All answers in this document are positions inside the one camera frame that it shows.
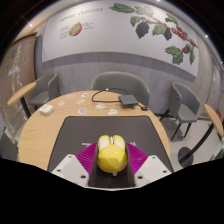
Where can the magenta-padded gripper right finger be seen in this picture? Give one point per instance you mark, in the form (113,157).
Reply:
(155,170)

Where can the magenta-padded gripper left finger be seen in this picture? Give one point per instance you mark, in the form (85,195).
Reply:
(70,170)

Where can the yellow computer mouse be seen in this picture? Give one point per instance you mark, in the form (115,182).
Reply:
(112,156)

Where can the dark grey mouse pad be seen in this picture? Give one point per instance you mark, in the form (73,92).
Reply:
(100,128)

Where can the small white sticker card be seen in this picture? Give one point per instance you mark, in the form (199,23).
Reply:
(82,111)
(71,95)
(84,94)
(80,101)
(100,106)
(61,103)
(112,112)

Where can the small white card box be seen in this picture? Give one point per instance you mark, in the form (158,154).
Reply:
(46,109)

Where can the dark grey hub box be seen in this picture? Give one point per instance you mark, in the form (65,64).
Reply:
(128,100)

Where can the brown perforated wall panel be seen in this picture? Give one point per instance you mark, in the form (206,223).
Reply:
(15,73)

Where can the plant print wall mural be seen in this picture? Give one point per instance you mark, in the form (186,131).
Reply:
(110,30)

